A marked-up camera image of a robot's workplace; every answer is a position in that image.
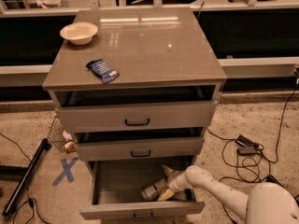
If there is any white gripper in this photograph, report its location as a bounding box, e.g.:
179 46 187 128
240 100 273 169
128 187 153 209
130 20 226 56
157 165 188 202

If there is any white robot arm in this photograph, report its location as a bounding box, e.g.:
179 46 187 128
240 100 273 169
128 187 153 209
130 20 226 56
158 165 299 224

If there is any grey middle drawer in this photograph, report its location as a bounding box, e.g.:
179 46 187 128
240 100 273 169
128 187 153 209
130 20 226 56
75 137 204 161

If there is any grey drawer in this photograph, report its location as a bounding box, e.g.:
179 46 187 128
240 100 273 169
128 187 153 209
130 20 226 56
56 102 217 133
75 137 204 161
80 156 205 220

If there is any grey bottom drawer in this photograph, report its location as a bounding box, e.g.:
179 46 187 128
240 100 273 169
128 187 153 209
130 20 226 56
80 156 205 220

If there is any grey top drawer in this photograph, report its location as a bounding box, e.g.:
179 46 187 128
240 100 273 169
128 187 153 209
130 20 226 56
56 102 217 133

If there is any grey drawer cabinet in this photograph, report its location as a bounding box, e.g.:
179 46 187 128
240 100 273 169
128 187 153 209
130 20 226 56
42 7 228 224

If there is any black power adapter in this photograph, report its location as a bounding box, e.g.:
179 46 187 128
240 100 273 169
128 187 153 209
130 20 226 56
235 134 259 155

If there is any blue tape cross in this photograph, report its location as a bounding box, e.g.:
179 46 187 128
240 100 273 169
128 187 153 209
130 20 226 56
52 157 78 186

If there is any black right floor bar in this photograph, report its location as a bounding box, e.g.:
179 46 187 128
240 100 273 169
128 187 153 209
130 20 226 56
266 175 299 205

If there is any black floor bar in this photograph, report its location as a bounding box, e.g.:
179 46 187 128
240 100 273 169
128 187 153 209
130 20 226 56
266 175 299 205
1 138 51 217

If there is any black left floor bar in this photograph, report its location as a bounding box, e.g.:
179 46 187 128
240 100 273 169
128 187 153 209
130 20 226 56
1 138 51 217

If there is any blue snack packet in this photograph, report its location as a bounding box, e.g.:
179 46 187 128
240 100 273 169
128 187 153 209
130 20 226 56
86 59 119 84

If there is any white paper bowl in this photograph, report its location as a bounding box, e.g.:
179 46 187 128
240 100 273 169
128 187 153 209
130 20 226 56
60 22 98 45

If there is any black floor cable right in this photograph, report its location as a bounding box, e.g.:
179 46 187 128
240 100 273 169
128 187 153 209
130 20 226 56
206 77 299 224

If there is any black floor cable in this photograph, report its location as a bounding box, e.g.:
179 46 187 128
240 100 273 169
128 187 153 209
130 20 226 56
0 132 50 224
206 77 299 224

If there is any wire mesh basket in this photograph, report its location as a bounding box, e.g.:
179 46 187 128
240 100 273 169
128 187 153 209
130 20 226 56
48 116 75 153

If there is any black floor cable left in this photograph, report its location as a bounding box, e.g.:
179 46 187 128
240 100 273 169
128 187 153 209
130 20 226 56
0 132 50 224

